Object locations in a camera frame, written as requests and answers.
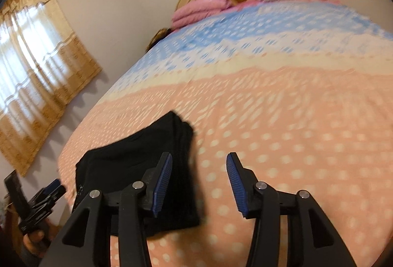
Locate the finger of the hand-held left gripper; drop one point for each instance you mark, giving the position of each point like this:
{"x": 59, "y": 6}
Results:
{"x": 56, "y": 191}
{"x": 52, "y": 184}

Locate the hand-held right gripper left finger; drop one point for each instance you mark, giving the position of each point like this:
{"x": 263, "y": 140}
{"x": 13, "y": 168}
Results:
{"x": 162, "y": 184}

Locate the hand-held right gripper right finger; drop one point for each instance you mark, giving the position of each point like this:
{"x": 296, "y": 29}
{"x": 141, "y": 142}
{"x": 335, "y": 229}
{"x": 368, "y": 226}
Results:
{"x": 236, "y": 184}

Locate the black pants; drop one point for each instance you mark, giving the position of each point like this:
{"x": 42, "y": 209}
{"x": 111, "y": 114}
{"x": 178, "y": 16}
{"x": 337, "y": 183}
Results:
{"x": 129, "y": 147}

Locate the person's left hand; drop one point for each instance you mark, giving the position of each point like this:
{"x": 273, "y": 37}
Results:
{"x": 33, "y": 242}

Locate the peach and blue dotted blanket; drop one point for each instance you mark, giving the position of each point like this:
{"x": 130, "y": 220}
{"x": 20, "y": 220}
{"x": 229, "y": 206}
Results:
{"x": 276, "y": 101}

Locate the beige side window curtain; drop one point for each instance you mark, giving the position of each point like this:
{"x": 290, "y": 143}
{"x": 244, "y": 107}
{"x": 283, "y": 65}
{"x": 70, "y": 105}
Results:
{"x": 40, "y": 70}

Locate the dark olive object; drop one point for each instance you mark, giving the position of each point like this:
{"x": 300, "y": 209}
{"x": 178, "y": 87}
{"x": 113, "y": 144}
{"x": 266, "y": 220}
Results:
{"x": 158, "y": 36}

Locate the pink folded blanket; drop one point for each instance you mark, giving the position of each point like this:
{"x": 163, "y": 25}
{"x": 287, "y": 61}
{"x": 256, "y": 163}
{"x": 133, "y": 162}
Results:
{"x": 199, "y": 8}

